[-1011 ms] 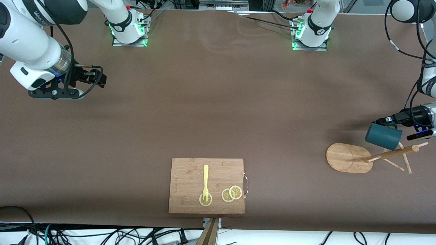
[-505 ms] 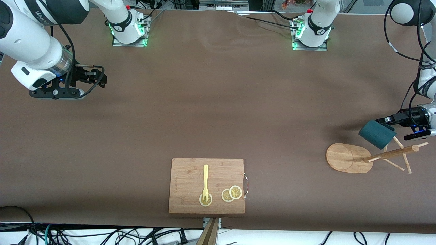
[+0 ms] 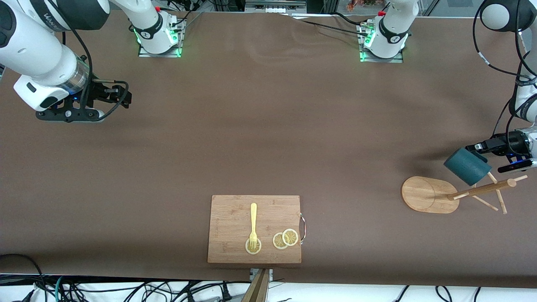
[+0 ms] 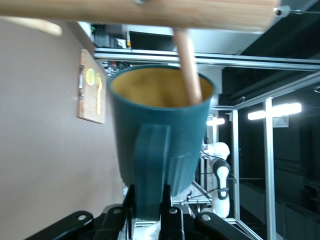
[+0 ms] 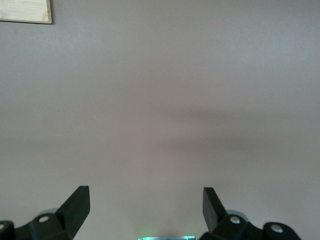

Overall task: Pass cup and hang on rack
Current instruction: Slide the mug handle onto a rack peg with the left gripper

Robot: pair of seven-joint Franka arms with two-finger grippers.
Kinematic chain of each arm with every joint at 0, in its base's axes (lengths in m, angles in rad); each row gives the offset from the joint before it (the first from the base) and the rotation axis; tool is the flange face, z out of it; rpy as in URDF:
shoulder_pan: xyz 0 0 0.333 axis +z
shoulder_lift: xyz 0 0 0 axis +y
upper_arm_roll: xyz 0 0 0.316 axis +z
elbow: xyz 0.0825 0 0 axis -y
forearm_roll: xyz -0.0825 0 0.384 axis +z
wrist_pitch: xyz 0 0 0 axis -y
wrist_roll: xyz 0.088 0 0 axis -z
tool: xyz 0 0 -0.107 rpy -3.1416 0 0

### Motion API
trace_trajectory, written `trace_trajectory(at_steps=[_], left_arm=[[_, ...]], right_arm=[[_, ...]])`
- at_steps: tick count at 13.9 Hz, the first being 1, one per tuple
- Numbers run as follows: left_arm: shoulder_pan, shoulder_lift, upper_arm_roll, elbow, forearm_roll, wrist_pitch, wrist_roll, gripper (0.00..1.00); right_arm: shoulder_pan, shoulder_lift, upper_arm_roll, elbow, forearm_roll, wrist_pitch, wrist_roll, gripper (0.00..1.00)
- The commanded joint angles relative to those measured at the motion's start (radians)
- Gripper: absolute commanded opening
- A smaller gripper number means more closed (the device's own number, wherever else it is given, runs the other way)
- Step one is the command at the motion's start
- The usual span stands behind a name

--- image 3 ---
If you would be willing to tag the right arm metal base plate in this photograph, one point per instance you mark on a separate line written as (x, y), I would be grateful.
(147, 53)

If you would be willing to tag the wooden cup rack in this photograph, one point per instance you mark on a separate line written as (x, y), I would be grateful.
(423, 195)

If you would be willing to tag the brown wooden stand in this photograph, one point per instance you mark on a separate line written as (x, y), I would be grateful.
(258, 291)

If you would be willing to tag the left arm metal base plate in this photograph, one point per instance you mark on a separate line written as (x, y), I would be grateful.
(390, 60)

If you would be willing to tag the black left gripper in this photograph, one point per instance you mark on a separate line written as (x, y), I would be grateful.
(505, 145)

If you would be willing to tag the teal cup yellow inside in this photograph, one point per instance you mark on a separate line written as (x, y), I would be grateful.
(465, 165)

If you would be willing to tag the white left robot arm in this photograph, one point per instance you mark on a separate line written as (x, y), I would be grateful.
(394, 25)

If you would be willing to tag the lemon slice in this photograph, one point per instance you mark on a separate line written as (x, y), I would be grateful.
(258, 248)
(277, 242)
(290, 237)

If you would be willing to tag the white power strip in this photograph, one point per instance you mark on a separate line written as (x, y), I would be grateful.
(275, 7)

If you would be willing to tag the wooden cutting board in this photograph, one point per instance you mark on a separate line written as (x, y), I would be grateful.
(230, 218)

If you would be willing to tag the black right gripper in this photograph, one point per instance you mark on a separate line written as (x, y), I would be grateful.
(99, 90)

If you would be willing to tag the small metal bracket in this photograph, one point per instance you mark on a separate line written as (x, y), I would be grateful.
(252, 273)

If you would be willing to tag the black power plug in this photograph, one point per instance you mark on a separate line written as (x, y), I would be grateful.
(226, 292)

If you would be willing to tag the yellow plastic fork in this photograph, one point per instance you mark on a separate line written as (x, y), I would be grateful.
(253, 218)

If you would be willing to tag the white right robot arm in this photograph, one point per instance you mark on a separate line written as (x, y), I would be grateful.
(33, 54)

